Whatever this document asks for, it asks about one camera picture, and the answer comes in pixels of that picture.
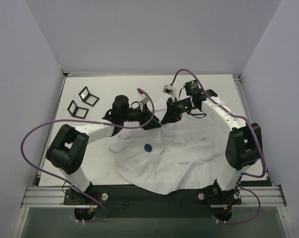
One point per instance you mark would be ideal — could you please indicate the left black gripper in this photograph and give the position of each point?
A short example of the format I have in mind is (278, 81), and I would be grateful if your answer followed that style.
(144, 118)

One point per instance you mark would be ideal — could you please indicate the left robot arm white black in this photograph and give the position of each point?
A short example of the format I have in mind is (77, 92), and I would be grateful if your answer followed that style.
(68, 148)

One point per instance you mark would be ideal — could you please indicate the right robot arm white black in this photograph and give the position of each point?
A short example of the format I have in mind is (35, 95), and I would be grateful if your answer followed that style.
(244, 145)

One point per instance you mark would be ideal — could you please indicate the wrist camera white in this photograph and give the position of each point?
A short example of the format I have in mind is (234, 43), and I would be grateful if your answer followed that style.
(170, 90)
(143, 98)

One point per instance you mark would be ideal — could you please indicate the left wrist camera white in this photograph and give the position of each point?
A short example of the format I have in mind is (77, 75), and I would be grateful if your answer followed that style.
(143, 98)

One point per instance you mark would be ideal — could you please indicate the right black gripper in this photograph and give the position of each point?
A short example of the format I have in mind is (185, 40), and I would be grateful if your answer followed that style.
(174, 109)

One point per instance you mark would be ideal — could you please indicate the black frame stand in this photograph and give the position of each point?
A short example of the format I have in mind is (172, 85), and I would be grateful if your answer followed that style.
(88, 98)
(77, 112)

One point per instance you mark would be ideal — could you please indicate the black frame stand upper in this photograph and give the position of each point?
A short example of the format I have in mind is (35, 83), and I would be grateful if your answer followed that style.
(88, 98)

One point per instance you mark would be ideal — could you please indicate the white garment shirt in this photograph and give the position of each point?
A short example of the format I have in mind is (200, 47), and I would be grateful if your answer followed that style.
(188, 154)

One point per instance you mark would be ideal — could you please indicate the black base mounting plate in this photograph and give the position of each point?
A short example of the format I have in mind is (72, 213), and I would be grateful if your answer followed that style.
(130, 201)

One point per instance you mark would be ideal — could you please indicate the aluminium front rail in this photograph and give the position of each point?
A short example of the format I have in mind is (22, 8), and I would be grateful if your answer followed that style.
(43, 197)

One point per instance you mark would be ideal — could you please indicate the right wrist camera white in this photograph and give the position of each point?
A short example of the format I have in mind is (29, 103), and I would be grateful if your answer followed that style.
(170, 90)

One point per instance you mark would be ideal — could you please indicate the black frame stand lower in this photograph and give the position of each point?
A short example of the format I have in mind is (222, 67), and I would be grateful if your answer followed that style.
(77, 112)

